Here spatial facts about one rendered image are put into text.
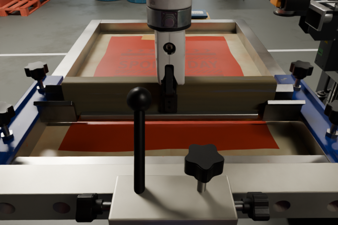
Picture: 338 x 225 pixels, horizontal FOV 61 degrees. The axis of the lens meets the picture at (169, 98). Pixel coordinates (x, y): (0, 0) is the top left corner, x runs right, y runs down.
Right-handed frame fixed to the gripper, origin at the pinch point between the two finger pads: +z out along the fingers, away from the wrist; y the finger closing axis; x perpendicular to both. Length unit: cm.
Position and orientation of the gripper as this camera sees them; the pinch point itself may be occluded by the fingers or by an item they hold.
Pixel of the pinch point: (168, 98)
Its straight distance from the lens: 57.2
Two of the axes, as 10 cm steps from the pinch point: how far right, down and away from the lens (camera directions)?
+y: -0.1, -5.3, 8.5
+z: 0.0, 8.5, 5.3
